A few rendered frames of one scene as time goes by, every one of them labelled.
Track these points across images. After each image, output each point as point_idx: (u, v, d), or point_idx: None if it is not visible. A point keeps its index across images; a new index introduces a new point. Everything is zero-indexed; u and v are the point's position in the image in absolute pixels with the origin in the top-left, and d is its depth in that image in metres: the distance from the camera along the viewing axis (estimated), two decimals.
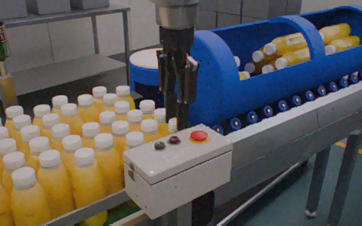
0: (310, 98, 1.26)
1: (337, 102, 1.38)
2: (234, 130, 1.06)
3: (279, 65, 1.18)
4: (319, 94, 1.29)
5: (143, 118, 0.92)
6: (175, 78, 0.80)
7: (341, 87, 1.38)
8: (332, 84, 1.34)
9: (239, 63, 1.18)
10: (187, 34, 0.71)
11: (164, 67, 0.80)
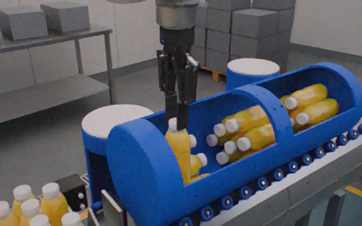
0: (279, 178, 1.11)
1: (312, 174, 1.23)
2: None
3: (242, 146, 1.03)
4: (290, 171, 1.14)
5: None
6: (175, 78, 0.80)
7: (316, 158, 1.23)
8: (306, 156, 1.19)
9: (195, 143, 1.03)
10: (188, 34, 0.70)
11: (164, 67, 0.80)
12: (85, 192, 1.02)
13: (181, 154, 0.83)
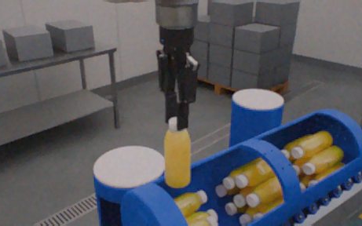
0: None
1: (318, 221, 1.26)
2: None
3: (251, 202, 1.06)
4: (298, 222, 1.18)
5: (173, 137, 0.82)
6: (175, 78, 0.80)
7: (322, 205, 1.26)
8: (312, 205, 1.23)
9: (205, 200, 1.07)
10: (187, 34, 0.71)
11: (164, 67, 0.80)
12: None
13: None
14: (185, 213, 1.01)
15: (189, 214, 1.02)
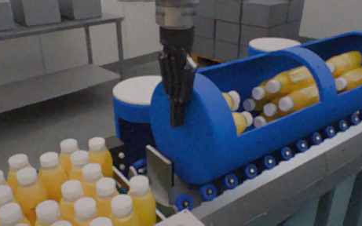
0: (317, 142, 1.09)
1: (347, 141, 1.22)
2: (228, 188, 0.89)
3: (284, 106, 1.02)
4: (327, 135, 1.13)
5: (228, 96, 0.92)
6: (175, 82, 0.77)
7: (351, 124, 1.21)
8: (342, 122, 1.18)
9: (236, 104, 1.01)
10: None
11: (187, 77, 0.75)
12: (125, 153, 1.01)
13: (235, 125, 0.87)
14: None
15: None
